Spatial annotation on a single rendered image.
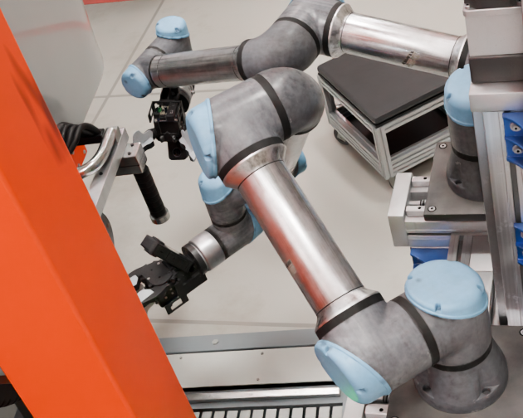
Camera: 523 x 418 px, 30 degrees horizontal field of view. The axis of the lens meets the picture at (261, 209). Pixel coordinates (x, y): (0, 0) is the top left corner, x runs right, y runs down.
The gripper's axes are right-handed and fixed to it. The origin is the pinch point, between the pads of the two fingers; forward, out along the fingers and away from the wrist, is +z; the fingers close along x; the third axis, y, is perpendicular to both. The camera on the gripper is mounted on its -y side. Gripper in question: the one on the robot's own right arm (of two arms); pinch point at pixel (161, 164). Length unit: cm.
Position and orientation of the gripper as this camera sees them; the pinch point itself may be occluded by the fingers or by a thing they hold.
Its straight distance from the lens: 222.6
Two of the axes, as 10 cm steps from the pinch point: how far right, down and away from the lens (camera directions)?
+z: -1.1, 7.2, -6.9
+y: -1.1, -7.0, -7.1
